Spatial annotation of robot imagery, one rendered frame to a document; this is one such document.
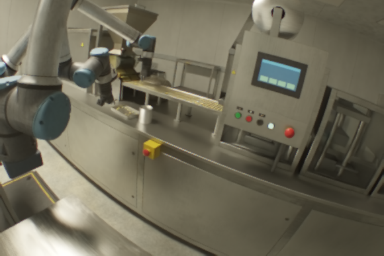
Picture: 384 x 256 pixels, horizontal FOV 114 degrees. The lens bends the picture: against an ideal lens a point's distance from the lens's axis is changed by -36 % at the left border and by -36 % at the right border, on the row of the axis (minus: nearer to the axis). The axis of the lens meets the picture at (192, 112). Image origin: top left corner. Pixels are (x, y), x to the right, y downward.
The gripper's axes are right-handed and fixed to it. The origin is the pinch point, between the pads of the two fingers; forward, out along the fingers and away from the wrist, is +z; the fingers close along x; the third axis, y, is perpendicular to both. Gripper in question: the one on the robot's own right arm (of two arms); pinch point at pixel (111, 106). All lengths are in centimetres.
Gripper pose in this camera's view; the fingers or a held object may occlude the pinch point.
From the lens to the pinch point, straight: 114.9
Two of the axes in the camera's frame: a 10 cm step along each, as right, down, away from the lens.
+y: -3.8, 6.0, -7.0
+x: 9.2, 3.6, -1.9
